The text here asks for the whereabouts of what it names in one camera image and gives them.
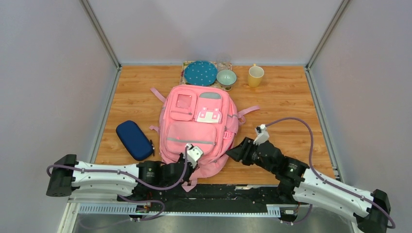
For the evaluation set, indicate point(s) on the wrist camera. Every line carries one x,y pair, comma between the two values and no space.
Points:
193,154
261,134

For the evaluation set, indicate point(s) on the yellow mug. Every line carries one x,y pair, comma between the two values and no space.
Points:
255,76

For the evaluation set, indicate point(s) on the blue polka dot plate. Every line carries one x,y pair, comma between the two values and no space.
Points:
201,73

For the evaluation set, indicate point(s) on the floral placemat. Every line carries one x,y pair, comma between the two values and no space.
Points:
183,80

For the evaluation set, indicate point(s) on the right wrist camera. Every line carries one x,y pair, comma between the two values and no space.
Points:
261,134

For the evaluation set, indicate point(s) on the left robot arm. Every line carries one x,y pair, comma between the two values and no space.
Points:
68,176

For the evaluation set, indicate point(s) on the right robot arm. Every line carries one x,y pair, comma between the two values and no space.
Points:
301,183

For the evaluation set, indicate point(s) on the light green bowl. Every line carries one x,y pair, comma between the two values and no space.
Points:
226,78

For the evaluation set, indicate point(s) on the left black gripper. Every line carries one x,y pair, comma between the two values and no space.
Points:
192,170

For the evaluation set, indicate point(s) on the navy blue pencil case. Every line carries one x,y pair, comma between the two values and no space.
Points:
135,141

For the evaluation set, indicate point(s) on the clear drinking glass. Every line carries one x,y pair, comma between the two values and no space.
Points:
223,61

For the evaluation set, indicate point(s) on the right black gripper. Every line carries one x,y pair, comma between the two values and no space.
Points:
241,152

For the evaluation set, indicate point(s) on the pink student backpack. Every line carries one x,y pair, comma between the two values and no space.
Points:
202,116

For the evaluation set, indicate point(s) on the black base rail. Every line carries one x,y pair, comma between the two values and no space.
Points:
215,198

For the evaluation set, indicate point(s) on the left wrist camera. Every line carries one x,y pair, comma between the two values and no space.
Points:
193,154

